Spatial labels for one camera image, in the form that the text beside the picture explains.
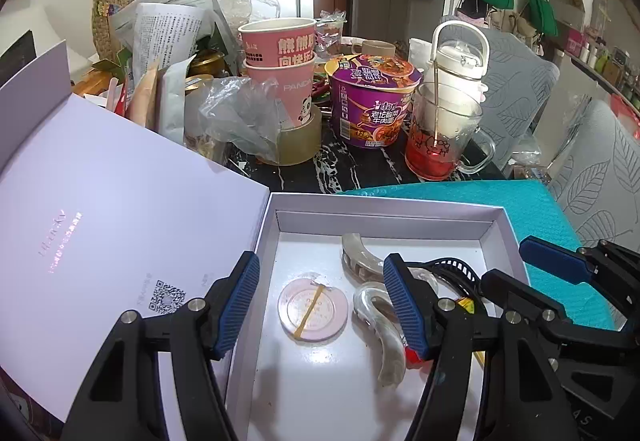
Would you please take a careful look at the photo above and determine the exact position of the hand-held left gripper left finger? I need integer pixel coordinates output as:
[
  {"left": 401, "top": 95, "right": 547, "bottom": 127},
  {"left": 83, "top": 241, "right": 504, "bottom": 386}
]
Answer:
[{"left": 60, "top": 251, "right": 262, "bottom": 441}]

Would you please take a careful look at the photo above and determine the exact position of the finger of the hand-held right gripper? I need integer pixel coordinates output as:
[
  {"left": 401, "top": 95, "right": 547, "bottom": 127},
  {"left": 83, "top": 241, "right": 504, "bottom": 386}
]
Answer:
[
  {"left": 480, "top": 269, "right": 576, "bottom": 328},
  {"left": 518, "top": 236, "right": 640, "bottom": 328}
]

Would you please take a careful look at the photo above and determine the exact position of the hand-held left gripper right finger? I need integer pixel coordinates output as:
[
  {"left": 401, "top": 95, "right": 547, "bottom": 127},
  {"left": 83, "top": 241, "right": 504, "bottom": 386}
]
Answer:
[{"left": 382, "top": 252, "right": 576, "bottom": 441}]

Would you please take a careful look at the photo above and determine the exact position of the pearly long hair clip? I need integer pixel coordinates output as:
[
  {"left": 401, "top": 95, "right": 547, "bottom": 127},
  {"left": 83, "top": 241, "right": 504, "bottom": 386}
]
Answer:
[{"left": 352, "top": 281, "right": 407, "bottom": 387}]

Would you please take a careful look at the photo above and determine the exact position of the black hair claw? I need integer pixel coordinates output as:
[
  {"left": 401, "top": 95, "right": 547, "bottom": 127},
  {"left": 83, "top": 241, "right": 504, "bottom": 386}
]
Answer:
[{"left": 425, "top": 257, "right": 481, "bottom": 294}]

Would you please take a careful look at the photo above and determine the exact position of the pink round compact mirror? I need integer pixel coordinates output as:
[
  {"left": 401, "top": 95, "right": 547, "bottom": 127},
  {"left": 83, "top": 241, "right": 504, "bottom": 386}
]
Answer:
[{"left": 277, "top": 273, "right": 349, "bottom": 343}]

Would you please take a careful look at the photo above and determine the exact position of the pearly wavy hair claw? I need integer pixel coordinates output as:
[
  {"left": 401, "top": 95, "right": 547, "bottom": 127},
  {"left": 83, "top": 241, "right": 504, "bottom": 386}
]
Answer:
[{"left": 341, "top": 232, "right": 386, "bottom": 282}]

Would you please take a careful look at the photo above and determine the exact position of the white hinged gift box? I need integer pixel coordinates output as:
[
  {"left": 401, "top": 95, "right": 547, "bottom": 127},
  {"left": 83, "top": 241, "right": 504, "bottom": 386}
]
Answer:
[{"left": 0, "top": 41, "right": 533, "bottom": 441}]

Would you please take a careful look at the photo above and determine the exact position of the teal printed bubble mat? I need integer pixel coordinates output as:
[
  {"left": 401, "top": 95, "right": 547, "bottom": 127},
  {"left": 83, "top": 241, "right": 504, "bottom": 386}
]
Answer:
[{"left": 340, "top": 178, "right": 616, "bottom": 332}]

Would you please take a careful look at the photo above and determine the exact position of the grey leaf covered chair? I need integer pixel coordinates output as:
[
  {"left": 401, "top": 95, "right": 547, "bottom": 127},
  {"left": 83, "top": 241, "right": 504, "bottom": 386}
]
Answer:
[
  {"left": 547, "top": 98, "right": 640, "bottom": 252},
  {"left": 475, "top": 28, "right": 561, "bottom": 167}
]

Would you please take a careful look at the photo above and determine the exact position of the glass mug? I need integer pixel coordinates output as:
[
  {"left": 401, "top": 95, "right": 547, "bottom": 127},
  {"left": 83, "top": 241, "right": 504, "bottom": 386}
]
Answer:
[{"left": 405, "top": 82, "right": 496, "bottom": 182}]

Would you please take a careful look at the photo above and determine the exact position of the red plastic bag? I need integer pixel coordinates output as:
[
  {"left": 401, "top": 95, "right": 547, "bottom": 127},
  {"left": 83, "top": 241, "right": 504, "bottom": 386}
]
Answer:
[{"left": 607, "top": 94, "right": 640, "bottom": 137}]

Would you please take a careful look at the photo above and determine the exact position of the roll of brown tape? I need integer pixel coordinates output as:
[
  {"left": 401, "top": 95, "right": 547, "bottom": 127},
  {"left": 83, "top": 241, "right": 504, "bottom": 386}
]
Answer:
[{"left": 260, "top": 107, "right": 323, "bottom": 167}]

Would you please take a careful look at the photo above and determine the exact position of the crumpled clear plastic bag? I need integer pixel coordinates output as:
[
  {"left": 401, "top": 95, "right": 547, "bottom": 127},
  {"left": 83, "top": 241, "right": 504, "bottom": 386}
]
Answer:
[{"left": 198, "top": 76, "right": 291, "bottom": 164}]

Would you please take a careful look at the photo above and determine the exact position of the metal straw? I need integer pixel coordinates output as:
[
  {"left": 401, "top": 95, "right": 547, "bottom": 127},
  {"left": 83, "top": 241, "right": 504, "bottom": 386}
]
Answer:
[{"left": 434, "top": 61, "right": 443, "bottom": 147}]

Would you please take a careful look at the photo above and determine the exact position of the purple instant noodle bowl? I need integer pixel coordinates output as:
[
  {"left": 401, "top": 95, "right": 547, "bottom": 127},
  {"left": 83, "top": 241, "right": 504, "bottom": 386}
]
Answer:
[{"left": 324, "top": 55, "right": 422, "bottom": 149}]

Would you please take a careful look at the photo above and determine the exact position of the row of bottles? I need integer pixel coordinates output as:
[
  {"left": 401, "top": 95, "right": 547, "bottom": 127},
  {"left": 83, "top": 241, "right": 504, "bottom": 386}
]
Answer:
[{"left": 562, "top": 28, "right": 640, "bottom": 107}]

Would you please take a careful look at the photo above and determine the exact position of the pink panda paper cup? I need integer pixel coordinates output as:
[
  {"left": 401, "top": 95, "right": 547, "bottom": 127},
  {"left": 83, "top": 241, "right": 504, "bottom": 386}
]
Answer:
[{"left": 243, "top": 58, "right": 317, "bottom": 129}]

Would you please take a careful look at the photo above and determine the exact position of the white pouch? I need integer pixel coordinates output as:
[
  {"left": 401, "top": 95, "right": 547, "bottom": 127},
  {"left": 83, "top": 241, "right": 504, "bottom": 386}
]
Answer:
[{"left": 157, "top": 56, "right": 198, "bottom": 147}]

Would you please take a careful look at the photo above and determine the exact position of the kraft paper pouch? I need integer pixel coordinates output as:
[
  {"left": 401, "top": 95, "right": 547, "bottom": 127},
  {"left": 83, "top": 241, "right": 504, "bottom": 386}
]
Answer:
[{"left": 127, "top": 61, "right": 161, "bottom": 127}]

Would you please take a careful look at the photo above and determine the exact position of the brass pot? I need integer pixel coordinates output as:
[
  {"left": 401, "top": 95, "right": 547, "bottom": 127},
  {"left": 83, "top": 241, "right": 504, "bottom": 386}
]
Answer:
[{"left": 190, "top": 48, "right": 236, "bottom": 82}]

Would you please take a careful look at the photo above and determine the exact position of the beige ceramic cup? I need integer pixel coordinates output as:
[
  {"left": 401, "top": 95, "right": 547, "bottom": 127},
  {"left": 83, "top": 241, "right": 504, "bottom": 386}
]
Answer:
[{"left": 350, "top": 40, "right": 398, "bottom": 59}]

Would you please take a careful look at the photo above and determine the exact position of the clear plastic food container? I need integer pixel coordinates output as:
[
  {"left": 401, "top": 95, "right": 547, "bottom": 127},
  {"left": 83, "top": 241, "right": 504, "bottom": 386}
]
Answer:
[{"left": 315, "top": 10, "right": 348, "bottom": 57}]

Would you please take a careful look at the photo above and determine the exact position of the woven straw mat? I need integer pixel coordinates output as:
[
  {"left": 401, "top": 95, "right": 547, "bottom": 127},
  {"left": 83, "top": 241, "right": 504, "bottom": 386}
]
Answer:
[{"left": 91, "top": 0, "right": 137, "bottom": 62}]

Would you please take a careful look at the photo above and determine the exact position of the black pouch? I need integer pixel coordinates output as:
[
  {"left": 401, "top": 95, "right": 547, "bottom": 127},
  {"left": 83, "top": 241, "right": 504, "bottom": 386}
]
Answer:
[{"left": 0, "top": 30, "right": 38, "bottom": 87}]

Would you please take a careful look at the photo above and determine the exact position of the white kettle with handle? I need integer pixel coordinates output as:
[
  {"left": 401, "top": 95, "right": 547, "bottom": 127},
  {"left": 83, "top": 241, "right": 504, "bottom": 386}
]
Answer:
[{"left": 425, "top": 20, "right": 490, "bottom": 137}]

